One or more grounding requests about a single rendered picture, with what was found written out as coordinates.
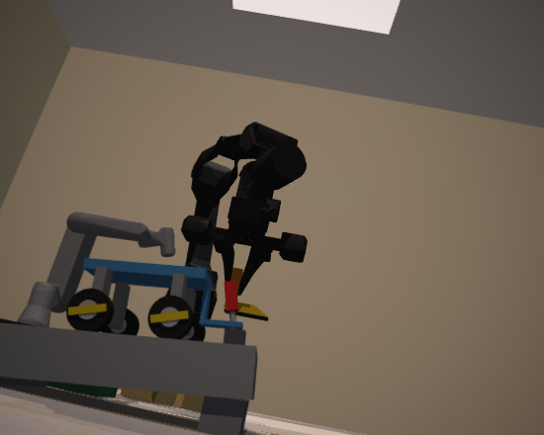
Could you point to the green tray rim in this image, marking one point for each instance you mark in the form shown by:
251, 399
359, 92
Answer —
97, 391

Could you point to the red-headed stop pin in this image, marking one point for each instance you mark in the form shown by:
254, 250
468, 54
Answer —
231, 299

